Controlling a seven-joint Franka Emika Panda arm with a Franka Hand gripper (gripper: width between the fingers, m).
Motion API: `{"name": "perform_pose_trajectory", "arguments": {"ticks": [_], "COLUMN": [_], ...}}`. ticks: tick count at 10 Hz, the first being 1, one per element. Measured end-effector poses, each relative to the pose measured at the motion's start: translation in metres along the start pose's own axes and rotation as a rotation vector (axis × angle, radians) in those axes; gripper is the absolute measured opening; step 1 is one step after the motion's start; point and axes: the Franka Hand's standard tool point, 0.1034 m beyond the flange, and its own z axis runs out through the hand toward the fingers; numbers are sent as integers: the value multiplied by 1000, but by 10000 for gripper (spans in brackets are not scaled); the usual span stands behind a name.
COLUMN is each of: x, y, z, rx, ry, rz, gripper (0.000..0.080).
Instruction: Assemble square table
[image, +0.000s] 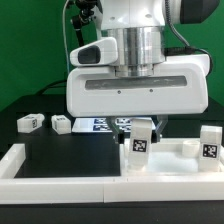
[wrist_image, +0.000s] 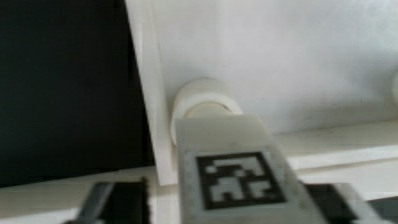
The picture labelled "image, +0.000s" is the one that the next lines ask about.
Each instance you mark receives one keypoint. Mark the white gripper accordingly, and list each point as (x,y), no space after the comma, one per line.
(177,86)

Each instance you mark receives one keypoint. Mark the white square table top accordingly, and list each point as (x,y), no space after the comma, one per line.
(171,156)

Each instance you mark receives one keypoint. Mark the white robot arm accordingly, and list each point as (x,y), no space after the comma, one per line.
(128,71)

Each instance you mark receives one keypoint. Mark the white fiducial marker sheet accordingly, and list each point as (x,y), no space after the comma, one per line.
(99,125)

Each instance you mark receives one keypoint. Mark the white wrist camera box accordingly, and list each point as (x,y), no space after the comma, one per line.
(101,52)

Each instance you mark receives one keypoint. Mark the white U-shaped fence wall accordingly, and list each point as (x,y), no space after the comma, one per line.
(14,190)

